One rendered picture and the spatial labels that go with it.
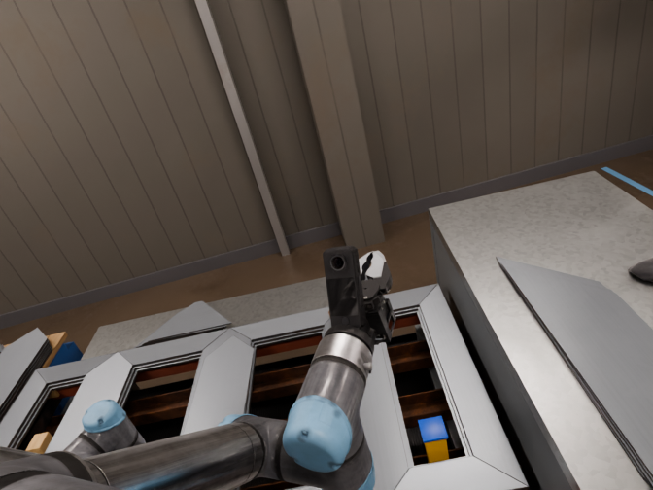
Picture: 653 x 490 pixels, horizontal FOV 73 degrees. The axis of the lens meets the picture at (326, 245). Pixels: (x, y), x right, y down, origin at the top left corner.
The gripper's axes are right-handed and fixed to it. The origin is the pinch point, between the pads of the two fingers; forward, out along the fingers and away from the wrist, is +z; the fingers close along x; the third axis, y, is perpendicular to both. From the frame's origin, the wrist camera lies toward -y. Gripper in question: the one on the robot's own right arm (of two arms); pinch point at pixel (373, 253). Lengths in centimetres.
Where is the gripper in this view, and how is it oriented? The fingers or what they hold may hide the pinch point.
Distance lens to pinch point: 75.3
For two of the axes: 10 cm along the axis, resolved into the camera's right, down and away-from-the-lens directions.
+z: 2.9, -5.6, 7.7
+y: 3.5, 8.2, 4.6
